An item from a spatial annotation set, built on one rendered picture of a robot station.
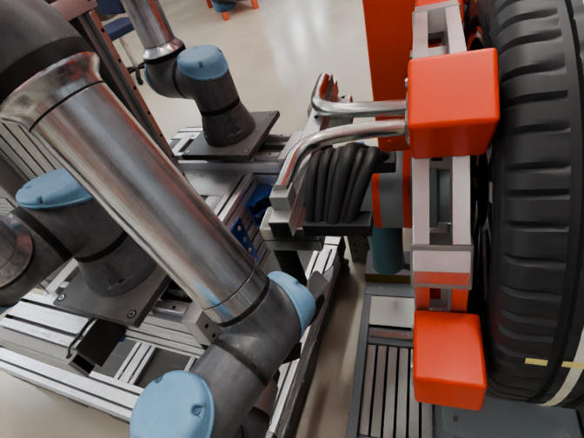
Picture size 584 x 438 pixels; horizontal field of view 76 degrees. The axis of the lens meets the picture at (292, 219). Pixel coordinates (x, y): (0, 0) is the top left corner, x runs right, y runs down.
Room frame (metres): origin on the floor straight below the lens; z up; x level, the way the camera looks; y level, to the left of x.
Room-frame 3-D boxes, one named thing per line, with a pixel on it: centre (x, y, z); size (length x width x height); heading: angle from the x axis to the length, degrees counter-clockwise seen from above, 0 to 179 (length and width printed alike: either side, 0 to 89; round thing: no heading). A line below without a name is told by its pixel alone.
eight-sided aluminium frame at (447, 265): (0.48, -0.26, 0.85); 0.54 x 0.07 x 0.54; 153
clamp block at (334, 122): (0.72, -0.15, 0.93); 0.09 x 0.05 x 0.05; 63
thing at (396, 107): (0.62, -0.19, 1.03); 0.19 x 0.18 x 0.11; 63
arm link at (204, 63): (1.01, 0.09, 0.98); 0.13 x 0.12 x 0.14; 42
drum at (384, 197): (0.51, -0.19, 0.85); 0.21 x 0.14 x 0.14; 63
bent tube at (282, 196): (0.44, -0.10, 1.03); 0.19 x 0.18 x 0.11; 63
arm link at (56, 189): (0.59, 0.36, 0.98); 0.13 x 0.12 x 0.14; 131
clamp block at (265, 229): (0.42, 0.00, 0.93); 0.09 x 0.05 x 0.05; 63
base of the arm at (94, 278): (0.59, 0.36, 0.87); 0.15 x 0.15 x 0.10
